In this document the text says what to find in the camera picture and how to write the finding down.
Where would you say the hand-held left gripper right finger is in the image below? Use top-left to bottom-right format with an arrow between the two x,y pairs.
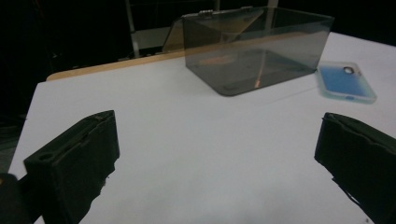
314,112 -> 396,224

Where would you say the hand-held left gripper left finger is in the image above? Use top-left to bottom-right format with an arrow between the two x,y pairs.
23,109 -> 120,224

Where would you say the blue phone case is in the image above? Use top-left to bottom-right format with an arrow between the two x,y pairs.
316,61 -> 378,105

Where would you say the smoky transparent plastic box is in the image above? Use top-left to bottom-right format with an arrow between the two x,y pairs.
163,6 -> 335,97

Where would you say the white table mat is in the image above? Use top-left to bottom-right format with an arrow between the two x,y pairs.
8,31 -> 396,224

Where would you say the white metal stand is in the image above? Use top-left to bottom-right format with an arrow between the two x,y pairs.
124,0 -> 279,60

